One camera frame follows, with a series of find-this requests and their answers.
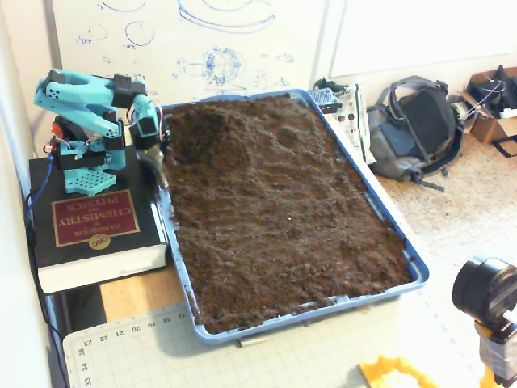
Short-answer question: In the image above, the perforated box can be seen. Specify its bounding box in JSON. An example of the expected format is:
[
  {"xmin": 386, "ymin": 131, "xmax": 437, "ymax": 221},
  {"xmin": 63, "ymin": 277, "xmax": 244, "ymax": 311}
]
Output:
[{"xmin": 309, "ymin": 87, "xmax": 340, "ymax": 115}]

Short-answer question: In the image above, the whiteboard with blue drawings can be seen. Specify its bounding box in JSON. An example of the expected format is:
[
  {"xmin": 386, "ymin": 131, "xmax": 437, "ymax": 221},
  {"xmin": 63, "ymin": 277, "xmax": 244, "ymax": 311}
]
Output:
[{"xmin": 50, "ymin": 0, "xmax": 330, "ymax": 126}]

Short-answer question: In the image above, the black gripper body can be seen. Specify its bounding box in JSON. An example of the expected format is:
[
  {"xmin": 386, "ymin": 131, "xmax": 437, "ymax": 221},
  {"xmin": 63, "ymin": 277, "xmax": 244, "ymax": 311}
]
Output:
[{"xmin": 134, "ymin": 127, "xmax": 171, "ymax": 154}]

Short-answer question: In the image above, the silver foil-covered scoop gripper finger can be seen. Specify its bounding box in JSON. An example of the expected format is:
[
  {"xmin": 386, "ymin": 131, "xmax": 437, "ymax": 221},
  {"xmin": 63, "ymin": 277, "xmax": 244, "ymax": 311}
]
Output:
[{"xmin": 139, "ymin": 145, "xmax": 169, "ymax": 188}]

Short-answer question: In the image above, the brown cardboard box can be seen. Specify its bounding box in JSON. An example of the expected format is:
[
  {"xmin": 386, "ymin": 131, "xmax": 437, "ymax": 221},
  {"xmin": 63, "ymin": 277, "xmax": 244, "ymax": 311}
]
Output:
[{"xmin": 458, "ymin": 66, "xmax": 517, "ymax": 146}]

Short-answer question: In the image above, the black chemistry physics handbook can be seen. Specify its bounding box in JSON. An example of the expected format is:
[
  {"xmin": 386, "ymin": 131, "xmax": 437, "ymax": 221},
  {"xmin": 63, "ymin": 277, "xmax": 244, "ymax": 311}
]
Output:
[{"xmin": 27, "ymin": 143, "xmax": 169, "ymax": 295}]

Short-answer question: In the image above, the blue plastic tray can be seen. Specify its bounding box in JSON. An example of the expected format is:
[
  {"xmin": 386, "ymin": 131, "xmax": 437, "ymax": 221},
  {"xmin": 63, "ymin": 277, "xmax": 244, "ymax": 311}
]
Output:
[{"xmin": 128, "ymin": 87, "xmax": 431, "ymax": 346}]

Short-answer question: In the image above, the teal five-joint robot arm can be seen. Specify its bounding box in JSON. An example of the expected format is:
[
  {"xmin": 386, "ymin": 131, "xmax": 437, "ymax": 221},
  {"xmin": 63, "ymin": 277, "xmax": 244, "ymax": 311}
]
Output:
[{"xmin": 32, "ymin": 68, "xmax": 163, "ymax": 196}]

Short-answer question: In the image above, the grey backpack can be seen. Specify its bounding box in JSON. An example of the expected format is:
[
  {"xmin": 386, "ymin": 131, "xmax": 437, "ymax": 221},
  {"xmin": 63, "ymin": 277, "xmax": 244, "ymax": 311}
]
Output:
[{"xmin": 365, "ymin": 75, "xmax": 465, "ymax": 193}]

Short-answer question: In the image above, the blue usb cable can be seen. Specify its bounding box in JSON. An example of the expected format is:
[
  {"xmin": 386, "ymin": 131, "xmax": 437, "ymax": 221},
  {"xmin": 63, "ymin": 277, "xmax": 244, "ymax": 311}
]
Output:
[{"xmin": 24, "ymin": 158, "xmax": 56, "ymax": 228}]

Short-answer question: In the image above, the black power cable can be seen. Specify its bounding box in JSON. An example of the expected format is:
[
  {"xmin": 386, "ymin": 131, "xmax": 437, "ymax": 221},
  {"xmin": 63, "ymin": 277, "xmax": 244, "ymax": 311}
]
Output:
[{"xmin": 23, "ymin": 193, "xmax": 70, "ymax": 388}]

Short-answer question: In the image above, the small metal bar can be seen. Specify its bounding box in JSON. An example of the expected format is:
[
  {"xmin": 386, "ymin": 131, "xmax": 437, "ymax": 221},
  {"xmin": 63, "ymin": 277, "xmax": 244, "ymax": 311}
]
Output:
[{"xmin": 236, "ymin": 336, "xmax": 270, "ymax": 349}]

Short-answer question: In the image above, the yellow taped camera stand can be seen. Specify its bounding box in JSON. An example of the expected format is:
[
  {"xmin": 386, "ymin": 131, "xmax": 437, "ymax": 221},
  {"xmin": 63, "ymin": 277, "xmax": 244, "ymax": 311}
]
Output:
[{"xmin": 474, "ymin": 318, "xmax": 517, "ymax": 388}]

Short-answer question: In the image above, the grey gridded cutting mat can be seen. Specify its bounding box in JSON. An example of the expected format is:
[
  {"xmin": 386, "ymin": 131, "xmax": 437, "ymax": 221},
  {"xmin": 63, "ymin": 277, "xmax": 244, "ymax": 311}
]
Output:
[{"xmin": 62, "ymin": 301, "xmax": 498, "ymax": 388}]

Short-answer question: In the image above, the yellow plastic object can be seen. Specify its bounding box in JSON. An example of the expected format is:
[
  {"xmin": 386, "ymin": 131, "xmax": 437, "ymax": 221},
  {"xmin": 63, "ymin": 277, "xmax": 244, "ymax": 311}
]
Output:
[{"xmin": 358, "ymin": 354, "xmax": 439, "ymax": 388}]

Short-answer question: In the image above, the brown fibrous soil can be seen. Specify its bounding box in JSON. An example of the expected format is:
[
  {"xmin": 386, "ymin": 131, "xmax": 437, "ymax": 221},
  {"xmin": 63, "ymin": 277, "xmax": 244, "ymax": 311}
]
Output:
[{"xmin": 151, "ymin": 92, "xmax": 417, "ymax": 335}]

